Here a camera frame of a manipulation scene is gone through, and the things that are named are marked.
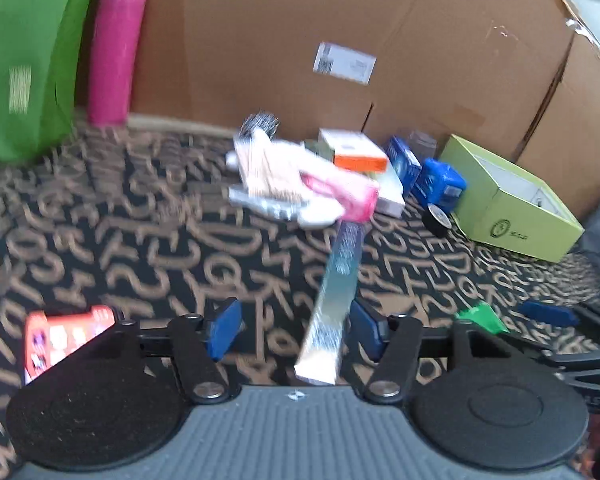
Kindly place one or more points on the white and orange box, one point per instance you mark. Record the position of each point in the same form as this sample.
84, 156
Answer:
352, 152

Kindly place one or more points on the large cardboard box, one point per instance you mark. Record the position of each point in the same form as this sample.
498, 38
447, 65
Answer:
290, 35

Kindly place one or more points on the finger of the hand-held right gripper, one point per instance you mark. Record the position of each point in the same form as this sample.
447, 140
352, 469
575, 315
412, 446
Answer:
550, 314
570, 357

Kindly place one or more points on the clear glass cup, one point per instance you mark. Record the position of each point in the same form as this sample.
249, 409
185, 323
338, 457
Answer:
422, 144

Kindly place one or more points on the plain white box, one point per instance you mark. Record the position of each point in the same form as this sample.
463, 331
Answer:
390, 195

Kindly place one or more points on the steel wool scrubber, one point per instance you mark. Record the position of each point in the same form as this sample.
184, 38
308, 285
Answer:
260, 123

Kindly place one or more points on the black tape roll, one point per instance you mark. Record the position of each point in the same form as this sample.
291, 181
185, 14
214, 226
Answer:
436, 220

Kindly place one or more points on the red card packet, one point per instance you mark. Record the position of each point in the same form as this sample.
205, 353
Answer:
55, 340

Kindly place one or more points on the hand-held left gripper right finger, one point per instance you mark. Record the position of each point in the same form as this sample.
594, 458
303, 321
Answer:
366, 329

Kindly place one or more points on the light green open box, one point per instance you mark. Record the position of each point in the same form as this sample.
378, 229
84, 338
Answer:
510, 210

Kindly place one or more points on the silver foil packet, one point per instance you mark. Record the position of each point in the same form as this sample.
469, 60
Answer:
275, 207

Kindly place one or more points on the white shipping label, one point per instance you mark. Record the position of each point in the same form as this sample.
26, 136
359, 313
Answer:
344, 62

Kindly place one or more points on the blue cube box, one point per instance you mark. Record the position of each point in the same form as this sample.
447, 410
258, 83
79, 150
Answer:
442, 182

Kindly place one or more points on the black letter-printed mat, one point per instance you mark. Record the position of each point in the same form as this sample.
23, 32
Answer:
130, 240

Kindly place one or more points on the green bag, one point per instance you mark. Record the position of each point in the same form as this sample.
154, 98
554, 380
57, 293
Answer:
25, 55

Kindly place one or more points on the silver foil strip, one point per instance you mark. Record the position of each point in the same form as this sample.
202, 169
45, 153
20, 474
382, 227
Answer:
336, 305

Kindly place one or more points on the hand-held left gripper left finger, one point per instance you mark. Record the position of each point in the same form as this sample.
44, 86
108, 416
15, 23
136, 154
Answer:
224, 329

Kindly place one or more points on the pink bottle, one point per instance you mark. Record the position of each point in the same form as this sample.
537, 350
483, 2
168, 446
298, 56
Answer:
116, 50

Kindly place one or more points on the small green packet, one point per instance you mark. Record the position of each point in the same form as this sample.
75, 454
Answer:
480, 316

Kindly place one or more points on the pink tube package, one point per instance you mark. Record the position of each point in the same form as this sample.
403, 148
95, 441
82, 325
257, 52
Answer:
345, 190

